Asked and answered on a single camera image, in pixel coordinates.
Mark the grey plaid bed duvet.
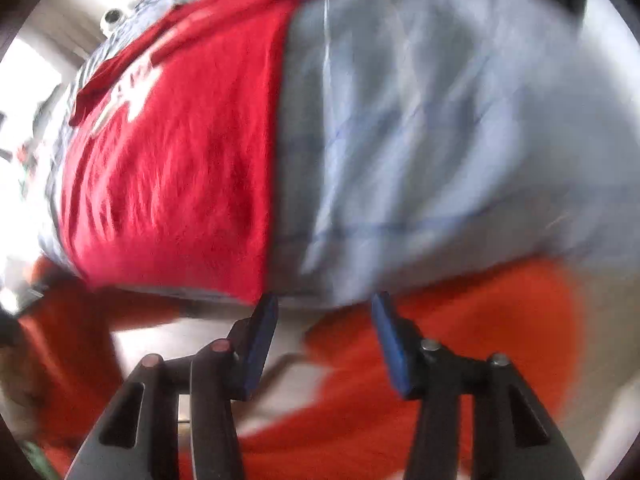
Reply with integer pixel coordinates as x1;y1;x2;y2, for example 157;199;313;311
39;0;640;311

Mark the red sweater white print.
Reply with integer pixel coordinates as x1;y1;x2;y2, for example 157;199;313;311
58;0;305;302

